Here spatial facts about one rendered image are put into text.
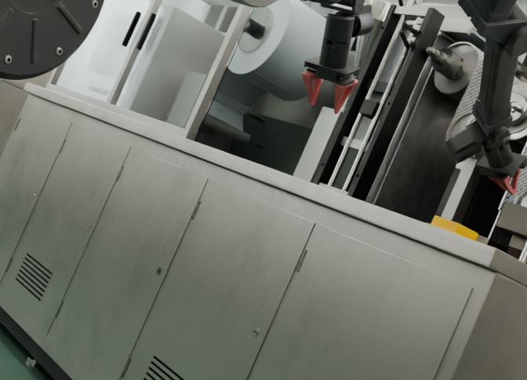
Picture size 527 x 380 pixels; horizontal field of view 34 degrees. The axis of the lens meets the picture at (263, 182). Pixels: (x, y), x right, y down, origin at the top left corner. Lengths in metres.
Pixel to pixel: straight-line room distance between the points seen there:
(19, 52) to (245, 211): 1.57
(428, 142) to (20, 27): 1.79
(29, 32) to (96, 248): 2.11
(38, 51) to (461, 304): 1.15
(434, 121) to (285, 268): 0.63
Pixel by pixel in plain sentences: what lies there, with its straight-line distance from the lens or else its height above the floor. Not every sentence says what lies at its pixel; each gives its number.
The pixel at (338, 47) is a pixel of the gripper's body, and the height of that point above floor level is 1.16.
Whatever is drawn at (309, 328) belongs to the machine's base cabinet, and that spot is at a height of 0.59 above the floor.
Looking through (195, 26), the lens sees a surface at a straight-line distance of 2.95.
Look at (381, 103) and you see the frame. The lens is 2.26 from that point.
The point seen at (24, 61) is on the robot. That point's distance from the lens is 0.75.
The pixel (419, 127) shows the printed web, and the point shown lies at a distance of 2.38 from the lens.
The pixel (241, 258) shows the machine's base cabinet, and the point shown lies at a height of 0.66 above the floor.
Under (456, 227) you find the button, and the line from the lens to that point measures 1.77.
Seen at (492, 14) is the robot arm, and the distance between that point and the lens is 1.50.
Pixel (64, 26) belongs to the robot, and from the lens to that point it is 0.77.
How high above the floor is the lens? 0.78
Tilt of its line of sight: 2 degrees up
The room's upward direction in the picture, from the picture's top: 24 degrees clockwise
